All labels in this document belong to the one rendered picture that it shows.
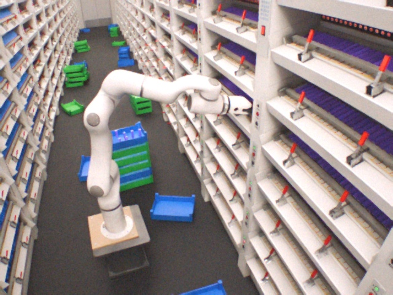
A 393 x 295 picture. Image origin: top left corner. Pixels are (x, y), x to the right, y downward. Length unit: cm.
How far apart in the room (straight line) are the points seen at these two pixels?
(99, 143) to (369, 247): 109
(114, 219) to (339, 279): 113
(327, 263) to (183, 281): 101
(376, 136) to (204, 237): 143
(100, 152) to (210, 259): 98
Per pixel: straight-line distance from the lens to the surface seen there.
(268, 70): 105
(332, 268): 105
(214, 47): 169
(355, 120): 92
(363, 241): 89
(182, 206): 223
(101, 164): 140
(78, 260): 207
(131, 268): 189
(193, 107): 116
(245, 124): 132
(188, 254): 194
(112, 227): 168
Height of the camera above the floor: 156
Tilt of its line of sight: 33 degrees down
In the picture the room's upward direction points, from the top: 2 degrees counter-clockwise
